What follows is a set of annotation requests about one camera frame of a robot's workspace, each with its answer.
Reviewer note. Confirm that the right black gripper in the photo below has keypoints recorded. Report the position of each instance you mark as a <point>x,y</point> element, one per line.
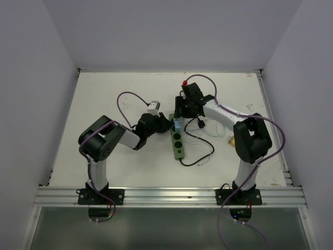
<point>179,112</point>

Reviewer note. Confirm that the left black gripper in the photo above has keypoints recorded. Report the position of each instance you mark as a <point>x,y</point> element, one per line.
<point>164,124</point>

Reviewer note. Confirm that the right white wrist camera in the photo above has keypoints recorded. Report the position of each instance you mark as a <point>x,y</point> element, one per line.
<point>185,88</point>

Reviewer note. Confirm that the light blue charger plug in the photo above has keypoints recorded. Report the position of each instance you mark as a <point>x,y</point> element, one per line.
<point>177,125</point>

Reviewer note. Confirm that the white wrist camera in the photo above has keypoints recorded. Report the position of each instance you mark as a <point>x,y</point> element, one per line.
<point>153,108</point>
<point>185,88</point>

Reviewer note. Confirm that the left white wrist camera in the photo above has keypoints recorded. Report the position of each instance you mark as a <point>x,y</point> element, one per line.
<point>153,108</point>

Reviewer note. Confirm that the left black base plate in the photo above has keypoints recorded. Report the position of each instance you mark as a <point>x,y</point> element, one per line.
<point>88,196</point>

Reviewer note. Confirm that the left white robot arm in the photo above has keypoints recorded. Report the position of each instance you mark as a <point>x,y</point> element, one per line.
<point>98,141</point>

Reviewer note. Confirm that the aluminium rail frame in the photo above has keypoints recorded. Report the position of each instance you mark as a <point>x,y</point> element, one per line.
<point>151,177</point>

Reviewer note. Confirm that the yellow usb charger plug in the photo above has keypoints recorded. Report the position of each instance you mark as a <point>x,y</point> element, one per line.
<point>231,141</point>

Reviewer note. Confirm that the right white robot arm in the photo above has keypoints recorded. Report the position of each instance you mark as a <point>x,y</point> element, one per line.
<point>252,139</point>

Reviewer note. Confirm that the green power strip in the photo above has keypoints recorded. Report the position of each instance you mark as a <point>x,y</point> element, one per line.
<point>177,141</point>

